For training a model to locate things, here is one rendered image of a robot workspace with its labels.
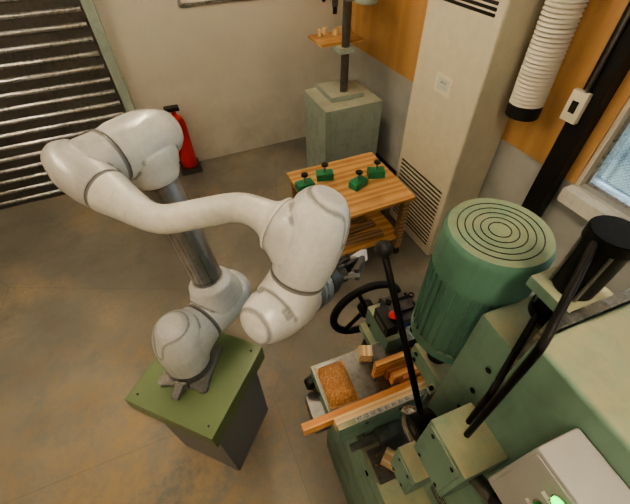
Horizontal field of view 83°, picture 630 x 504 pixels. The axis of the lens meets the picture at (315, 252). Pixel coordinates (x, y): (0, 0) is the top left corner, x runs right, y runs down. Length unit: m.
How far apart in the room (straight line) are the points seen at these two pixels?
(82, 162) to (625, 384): 0.96
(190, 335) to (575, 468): 0.98
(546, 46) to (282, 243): 1.60
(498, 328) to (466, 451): 0.19
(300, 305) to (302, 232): 0.14
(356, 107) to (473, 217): 2.32
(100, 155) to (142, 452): 1.56
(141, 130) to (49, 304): 2.09
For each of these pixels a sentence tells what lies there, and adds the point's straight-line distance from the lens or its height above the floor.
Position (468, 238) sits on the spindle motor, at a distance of 0.61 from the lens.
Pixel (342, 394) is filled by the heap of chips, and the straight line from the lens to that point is 1.06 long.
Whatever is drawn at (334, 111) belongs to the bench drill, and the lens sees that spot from 2.82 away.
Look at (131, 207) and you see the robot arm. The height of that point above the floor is 1.45.
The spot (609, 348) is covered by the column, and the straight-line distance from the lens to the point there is 0.55.
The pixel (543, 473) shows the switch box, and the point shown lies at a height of 1.46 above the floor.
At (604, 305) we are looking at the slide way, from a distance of 0.59.
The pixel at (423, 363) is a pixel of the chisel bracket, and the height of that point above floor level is 1.05.
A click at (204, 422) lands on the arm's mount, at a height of 0.69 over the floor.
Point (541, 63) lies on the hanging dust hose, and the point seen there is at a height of 1.33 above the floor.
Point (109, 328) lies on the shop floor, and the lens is 2.58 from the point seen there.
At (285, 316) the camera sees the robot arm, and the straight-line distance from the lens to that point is 0.61.
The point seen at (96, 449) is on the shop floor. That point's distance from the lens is 2.25.
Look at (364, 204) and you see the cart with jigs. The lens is 2.19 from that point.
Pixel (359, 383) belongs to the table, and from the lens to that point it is 1.10.
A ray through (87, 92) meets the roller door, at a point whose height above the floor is 0.79.
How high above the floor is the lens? 1.90
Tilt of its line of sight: 47 degrees down
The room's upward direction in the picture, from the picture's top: 1 degrees counter-clockwise
